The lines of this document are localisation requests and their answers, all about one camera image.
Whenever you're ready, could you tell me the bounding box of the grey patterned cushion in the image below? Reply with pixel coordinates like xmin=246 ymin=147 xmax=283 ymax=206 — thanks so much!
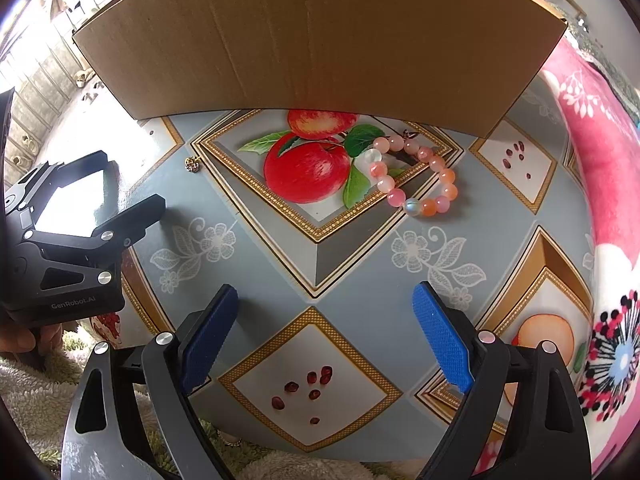
xmin=565 ymin=15 xmax=640 ymax=126

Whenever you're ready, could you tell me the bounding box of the pink floral blanket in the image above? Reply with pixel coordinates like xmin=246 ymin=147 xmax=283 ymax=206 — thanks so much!
xmin=537 ymin=35 xmax=640 ymax=476

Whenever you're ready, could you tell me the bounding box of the person's left forearm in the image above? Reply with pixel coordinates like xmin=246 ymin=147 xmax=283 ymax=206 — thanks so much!
xmin=0 ymin=350 xmax=86 ymax=466

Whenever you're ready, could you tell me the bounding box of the pink orange bead bracelet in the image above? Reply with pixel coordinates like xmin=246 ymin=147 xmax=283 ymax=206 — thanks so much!
xmin=367 ymin=129 xmax=458 ymax=219

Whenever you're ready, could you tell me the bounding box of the person's left hand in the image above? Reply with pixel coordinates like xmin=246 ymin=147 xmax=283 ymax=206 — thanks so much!
xmin=0 ymin=317 xmax=63 ymax=371

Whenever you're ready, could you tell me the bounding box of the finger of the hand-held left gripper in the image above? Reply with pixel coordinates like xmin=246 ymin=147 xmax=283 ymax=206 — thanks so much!
xmin=4 ymin=150 xmax=110 ymax=231
xmin=12 ymin=194 xmax=166 ymax=291

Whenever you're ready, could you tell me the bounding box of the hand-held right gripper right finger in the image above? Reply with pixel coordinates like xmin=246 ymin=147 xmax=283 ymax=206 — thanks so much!
xmin=411 ymin=281 xmax=593 ymax=480

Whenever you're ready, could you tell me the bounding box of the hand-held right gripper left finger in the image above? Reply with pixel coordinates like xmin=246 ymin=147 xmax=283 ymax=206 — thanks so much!
xmin=62 ymin=283 xmax=240 ymax=480

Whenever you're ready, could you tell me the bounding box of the brown cardboard box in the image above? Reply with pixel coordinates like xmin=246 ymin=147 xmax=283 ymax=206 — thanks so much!
xmin=71 ymin=0 xmax=570 ymax=140

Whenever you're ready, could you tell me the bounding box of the white window railing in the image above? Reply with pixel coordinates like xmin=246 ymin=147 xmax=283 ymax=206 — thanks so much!
xmin=0 ymin=35 xmax=86 ymax=171

